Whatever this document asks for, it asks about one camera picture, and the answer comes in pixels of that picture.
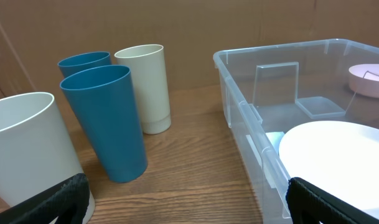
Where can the far left blue cup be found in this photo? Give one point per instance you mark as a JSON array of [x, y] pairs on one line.
[[78, 63]]

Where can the near blue cup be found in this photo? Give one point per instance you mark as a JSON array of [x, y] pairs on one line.
[[103, 101]]

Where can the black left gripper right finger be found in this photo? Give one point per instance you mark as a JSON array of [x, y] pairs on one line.
[[309, 204]]

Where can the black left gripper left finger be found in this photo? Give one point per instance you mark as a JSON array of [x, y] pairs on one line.
[[66, 202]]

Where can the beige cup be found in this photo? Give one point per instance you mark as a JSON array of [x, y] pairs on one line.
[[36, 152], [148, 73]]

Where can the pink plate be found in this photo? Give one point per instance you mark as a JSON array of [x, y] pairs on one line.
[[339, 157]]

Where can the pink bowl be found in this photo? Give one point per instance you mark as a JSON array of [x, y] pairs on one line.
[[364, 79]]

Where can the blue cup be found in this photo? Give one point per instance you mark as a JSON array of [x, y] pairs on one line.
[[103, 101], [78, 63]]

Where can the clear plastic storage bin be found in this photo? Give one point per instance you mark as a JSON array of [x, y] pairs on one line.
[[268, 90]]

